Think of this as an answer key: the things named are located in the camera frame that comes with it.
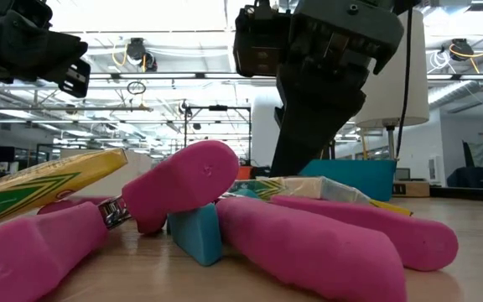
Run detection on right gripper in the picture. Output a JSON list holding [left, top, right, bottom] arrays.
[[268, 0, 406, 178]]

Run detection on yellow green crayon box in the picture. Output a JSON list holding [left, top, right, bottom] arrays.
[[369, 199, 414, 217], [227, 175, 371, 203]]

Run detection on yellow packets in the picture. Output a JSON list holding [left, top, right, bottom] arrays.
[[0, 147, 129, 231]]

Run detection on pink-handled pliers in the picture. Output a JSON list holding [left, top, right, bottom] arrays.
[[121, 139, 241, 235], [215, 193, 460, 302], [0, 194, 132, 302]]

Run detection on white building column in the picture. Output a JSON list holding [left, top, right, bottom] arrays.
[[252, 94, 284, 168]]

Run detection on blue plastic bin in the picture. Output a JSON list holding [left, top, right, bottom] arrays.
[[299, 159, 397, 203]]

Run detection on white shade table lamp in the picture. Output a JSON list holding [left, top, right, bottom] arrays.
[[353, 8, 431, 199]]

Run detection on dark blue beanbag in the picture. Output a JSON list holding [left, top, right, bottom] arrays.
[[446, 166, 483, 189]]

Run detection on yellow hanging cable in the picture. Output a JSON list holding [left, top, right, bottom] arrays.
[[359, 128, 370, 161]]

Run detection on black hanging cable ring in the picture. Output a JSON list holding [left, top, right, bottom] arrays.
[[126, 81, 148, 96]]

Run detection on black ceiling cable reel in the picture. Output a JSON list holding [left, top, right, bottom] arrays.
[[126, 37, 158, 73], [449, 37, 483, 63]]

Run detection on black metal frame rig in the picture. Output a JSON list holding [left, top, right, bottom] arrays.
[[184, 104, 252, 165]]

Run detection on black lamp cable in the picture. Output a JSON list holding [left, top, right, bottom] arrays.
[[395, 7, 413, 161]]

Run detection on black aluminium table frame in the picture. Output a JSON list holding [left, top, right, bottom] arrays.
[[428, 185, 483, 199]]

